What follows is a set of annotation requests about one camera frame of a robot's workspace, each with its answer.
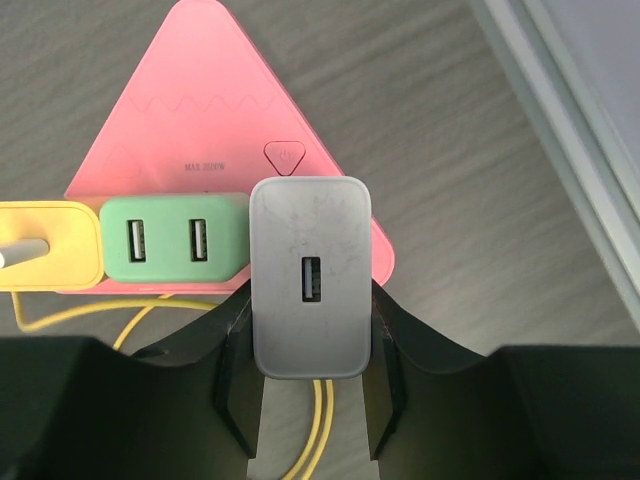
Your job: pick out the green charger plug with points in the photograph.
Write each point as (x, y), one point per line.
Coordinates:
(195, 238)

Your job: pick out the white charger plug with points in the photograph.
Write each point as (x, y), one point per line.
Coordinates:
(311, 277)

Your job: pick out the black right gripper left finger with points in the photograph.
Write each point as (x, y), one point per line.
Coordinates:
(185, 407)

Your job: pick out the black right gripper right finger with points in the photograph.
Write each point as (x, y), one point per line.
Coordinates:
(436, 410)

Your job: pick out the yellow charger plug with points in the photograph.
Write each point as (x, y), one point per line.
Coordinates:
(49, 246)

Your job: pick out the pink triangular power strip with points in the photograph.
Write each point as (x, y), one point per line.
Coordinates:
(202, 113)

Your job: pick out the aluminium frame post right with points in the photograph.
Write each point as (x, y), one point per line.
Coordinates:
(574, 66)

